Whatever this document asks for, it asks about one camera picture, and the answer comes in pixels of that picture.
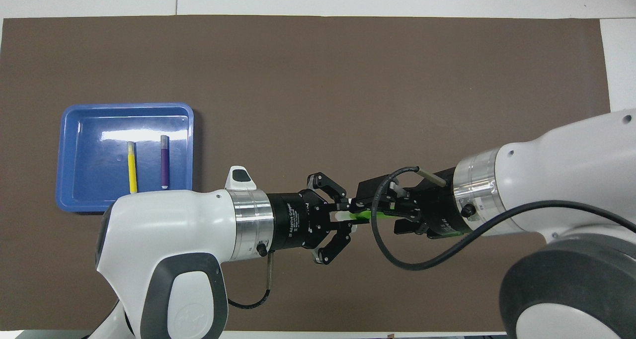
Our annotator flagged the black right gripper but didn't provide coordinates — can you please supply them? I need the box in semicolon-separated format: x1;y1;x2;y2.
348;168;470;239

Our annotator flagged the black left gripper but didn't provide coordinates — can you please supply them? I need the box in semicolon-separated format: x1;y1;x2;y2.
268;172;356;265

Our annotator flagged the green marker pen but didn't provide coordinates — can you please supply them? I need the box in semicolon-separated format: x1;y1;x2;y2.
335;207;398;223

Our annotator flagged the purple marker pen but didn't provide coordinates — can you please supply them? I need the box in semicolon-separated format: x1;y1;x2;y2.
160;135;170;189

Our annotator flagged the yellow marker pen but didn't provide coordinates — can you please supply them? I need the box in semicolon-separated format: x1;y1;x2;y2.
127;141;138;194

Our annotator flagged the brown table mat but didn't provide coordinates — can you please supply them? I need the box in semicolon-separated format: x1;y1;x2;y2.
0;15;634;333

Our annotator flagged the blue plastic tray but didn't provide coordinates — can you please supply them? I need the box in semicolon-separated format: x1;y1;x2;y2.
55;102;194;214

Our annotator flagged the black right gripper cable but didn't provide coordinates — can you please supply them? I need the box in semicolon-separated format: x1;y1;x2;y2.
370;167;636;272

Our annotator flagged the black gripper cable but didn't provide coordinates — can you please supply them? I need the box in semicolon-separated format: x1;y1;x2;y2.
228;252;275;311
370;167;636;272

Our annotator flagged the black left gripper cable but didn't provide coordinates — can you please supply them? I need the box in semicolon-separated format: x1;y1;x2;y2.
228;252;275;311

